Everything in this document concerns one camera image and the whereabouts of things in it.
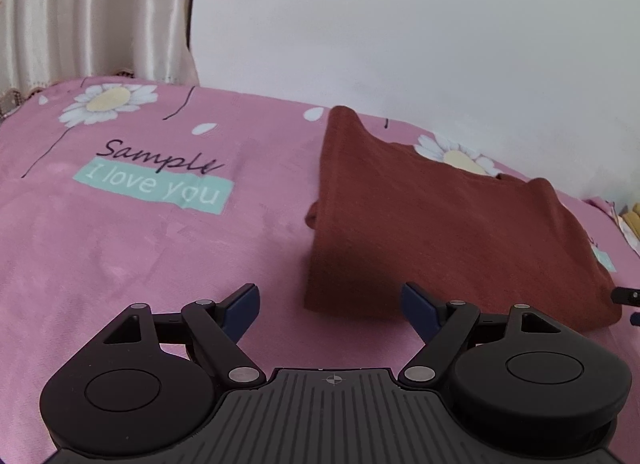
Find pink floral bed sheet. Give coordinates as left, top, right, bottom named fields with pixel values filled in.
left=0, top=74, right=640, bottom=460

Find dark red knit sweater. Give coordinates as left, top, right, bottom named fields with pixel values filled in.
left=304, top=106, right=622, bottom=332

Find mustard yellow folded clothes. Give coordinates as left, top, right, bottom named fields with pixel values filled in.
left=620, top=203, right=640, bottom=253

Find beige satin curtain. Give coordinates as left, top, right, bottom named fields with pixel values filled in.
left=1, top=0, right=198, bottom=116

